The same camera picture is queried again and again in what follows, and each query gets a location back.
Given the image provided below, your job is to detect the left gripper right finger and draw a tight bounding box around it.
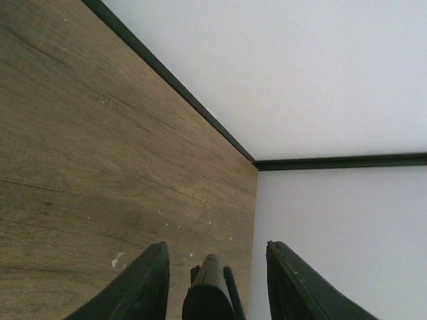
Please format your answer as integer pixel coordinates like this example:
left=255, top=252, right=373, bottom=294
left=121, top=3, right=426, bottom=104
left=266, top=241, right=375, bottom=319

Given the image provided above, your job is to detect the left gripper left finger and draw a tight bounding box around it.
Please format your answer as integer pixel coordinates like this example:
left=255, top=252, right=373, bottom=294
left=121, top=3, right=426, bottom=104
left=66, top=241, right=169, bottom=319

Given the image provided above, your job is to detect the black remote control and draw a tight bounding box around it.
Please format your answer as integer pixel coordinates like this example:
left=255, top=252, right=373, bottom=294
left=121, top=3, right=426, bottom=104
left=182, top=254, right=246, bottom=320

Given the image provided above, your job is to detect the black aluminium frame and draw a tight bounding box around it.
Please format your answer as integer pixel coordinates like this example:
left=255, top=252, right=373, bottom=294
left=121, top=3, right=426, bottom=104
left=83, top=0, right=426, bottom=172

